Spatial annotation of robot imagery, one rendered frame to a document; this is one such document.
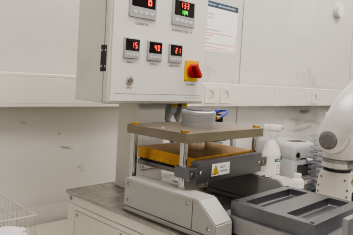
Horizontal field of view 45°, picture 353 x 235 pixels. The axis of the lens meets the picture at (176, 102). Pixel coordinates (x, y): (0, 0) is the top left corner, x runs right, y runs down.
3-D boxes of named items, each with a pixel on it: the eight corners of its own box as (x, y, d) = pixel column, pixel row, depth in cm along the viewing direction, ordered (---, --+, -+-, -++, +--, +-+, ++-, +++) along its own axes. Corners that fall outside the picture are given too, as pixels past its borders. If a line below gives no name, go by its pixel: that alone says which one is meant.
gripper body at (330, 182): (360, 167, 120) (356, 206, 121) (325, 161, 127) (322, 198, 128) (350, 170, 115) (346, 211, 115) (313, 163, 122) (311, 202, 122)
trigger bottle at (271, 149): (257, 181, 184) (261, 124, 183) (262, 178, 192) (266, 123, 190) (278, 184, 181) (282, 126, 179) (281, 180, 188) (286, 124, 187)
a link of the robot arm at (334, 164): (359, 159, 121) (359, 170, 121) (329, 154, 127) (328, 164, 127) (348, 162, 115) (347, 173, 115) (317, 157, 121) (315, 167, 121)
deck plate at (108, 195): (65, 192, 105) (65, 188, 104) (166, 174, 130) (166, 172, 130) (210, 252, 73) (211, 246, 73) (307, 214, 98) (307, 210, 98)
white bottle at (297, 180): (286, 210, 159) (288, 171, 159) (298, 210, 160) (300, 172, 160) (292, 214, 154) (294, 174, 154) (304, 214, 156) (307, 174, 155)
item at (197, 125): (107, 159, 99) (110, 103, 98) (196, 149, 121) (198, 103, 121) (184, 180, 82) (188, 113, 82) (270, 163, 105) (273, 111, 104)
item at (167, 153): (137, 163, 97) (139, 121, 96) (201, 155, 113) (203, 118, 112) (194, 178, 85) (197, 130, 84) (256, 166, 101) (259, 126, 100)
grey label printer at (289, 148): (251, 171, 204) (253, 136, 203) (277, 168, 216) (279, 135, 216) (294, 183, 185) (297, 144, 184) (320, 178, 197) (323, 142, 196)
